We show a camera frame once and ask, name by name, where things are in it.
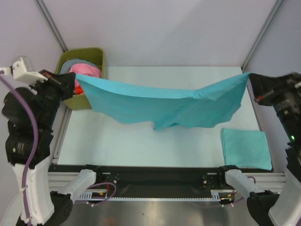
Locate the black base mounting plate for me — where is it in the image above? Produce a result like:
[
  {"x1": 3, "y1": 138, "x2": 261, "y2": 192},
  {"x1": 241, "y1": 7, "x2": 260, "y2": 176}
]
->
[{"x1": 48, "y1": 163, "x2": 276, "y2": 198}]

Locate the grey blue t shirt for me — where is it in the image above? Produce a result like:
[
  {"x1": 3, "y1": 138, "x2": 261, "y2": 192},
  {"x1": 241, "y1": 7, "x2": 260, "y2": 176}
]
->
[{"x1": 60, "y1": 59, "x2": 78, "y2": 74}]

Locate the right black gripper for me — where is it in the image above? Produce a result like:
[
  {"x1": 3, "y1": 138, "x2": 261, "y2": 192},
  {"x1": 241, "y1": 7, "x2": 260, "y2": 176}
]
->
[{"x1": 248, "y1": 70, "x2": 301, "y2": 142}]

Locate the orange red t shirt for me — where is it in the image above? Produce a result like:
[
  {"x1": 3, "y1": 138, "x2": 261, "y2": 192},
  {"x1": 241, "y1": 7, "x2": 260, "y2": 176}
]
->
[{"x1": 74, "y1": 80, "x2": 84, "y2": 95}]

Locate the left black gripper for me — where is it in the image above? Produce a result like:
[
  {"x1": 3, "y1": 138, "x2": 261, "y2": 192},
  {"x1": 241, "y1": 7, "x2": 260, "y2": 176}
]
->
[{"x1": 28, "y1": 69, "x2": 76, "y2": 130}]

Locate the folded teal t shirt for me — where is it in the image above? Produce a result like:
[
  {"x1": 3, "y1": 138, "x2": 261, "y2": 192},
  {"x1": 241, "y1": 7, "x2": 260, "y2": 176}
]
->
[{"x1": 221, "y1": 128, "x2": 272, "y2": 170}]

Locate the pink t shirt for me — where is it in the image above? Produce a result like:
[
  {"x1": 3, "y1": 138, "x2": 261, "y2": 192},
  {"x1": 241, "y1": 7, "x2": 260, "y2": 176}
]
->
[{"x1": 69, "y1": 63, "x2": 102, "y2": 78}]

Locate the cyan blue t shirt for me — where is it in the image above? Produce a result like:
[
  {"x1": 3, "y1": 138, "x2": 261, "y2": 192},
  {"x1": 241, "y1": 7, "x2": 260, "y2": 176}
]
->
[{"x1": 76, "y1": 73, "x2": 249, "y2": 130}]

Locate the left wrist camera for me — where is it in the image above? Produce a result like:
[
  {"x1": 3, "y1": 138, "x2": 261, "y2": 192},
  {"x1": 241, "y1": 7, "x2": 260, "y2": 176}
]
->
[{"x1": 0, "y1": 56, "x2": 48, "y2": 85}]

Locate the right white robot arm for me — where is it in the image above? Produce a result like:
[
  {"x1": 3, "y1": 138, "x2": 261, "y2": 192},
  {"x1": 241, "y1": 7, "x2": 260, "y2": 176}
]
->
[{"x1": 217, "y1": 72, "x2": 301, "y2": 226}]

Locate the white slotted cable duct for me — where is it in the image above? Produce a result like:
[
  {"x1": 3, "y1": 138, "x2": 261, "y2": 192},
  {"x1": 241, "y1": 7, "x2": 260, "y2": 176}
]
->
[{"x1": 79, "y1": 190, "x2": 238, "y2": 202}]

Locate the aluminium extrusion rail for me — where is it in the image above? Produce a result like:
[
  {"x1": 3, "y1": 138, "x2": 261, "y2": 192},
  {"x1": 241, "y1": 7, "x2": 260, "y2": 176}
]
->
[{"x1": 48, "y1": 172, "x2": 286, "y2": 190}]

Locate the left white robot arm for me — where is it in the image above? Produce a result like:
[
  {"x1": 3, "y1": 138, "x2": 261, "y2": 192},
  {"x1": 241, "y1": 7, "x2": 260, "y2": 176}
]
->
[{"x1": 1, "y1": 70, "x2": 104, "y2": 226}]

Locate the olive green plastic bin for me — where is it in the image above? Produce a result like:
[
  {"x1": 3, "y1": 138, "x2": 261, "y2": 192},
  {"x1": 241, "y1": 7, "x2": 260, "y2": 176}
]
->
[{"x1": 56, "y1": 47, "x2": 108, "y2": 110}]

